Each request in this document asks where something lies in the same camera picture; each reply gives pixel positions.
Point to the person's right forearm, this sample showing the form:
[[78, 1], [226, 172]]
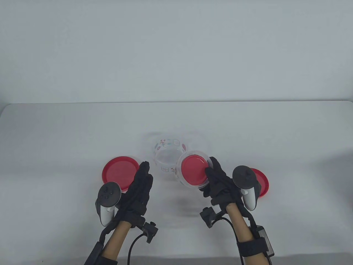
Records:
[[240, 223]]

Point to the white black wrist controller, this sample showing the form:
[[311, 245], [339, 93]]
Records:
[[245, 176], [108, 194]]

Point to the white black right wrist controller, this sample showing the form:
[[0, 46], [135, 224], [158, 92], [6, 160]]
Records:
[[245, 176]]

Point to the small red round lid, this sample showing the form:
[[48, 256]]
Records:
[[193, 171]]

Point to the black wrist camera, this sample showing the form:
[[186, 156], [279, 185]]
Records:
[[150, 230], [208, 216]]

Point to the person's right thumb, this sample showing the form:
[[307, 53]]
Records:
[[209, 171]]

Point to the clear printed plastic container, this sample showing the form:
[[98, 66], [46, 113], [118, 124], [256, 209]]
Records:
[[165, 154]]

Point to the black box on right forearm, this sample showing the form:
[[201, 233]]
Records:
[[266, 237]]

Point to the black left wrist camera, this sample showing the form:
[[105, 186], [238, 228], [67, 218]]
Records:
[[150, 230]]

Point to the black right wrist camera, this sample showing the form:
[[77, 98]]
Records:
[[208, 216]]

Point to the person's left hand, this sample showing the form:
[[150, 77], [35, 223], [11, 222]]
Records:
[[138, 193]]

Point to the person's left forearm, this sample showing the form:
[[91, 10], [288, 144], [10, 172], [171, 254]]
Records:
[[118, 234]]

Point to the clear round plastic container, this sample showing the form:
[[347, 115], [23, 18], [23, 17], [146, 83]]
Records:
[[178, 176]]

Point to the white black left wrist controller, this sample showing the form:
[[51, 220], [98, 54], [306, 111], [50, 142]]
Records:
[[108, 194]]

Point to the large red round lid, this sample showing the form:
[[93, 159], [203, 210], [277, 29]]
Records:
[[120, 171]]

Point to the person's left fingers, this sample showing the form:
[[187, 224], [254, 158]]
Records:
[[143, 176]]

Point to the person's right hand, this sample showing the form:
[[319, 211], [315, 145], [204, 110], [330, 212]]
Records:
[[220, 187]]

